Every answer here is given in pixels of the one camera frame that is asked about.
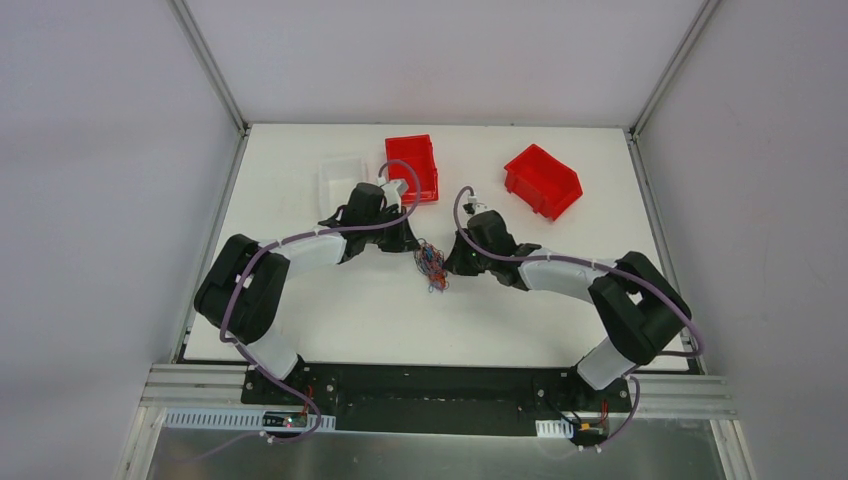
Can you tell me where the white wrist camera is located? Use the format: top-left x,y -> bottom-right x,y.
462,193 -> 490,217
377,177 -> 408,207

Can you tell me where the coloured wire bundle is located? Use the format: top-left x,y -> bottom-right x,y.
413,241 -> 452,295

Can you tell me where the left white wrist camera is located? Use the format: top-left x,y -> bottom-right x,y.
377,177 -> 408,207

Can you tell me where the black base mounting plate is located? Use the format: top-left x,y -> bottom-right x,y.
241,362 -> 632,436

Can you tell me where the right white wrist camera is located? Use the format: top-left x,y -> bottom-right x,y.
462,193 -> 490,217

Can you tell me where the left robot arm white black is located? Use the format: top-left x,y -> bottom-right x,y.
193,179 -> 418,405

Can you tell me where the clear plastic bin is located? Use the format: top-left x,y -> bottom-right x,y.
317,155 -> 368,218

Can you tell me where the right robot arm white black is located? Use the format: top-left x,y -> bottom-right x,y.
444,211 -> 691,410

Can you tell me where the red bin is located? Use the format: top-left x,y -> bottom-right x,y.
384,134 -> 439,205
504,144 -> 584,221

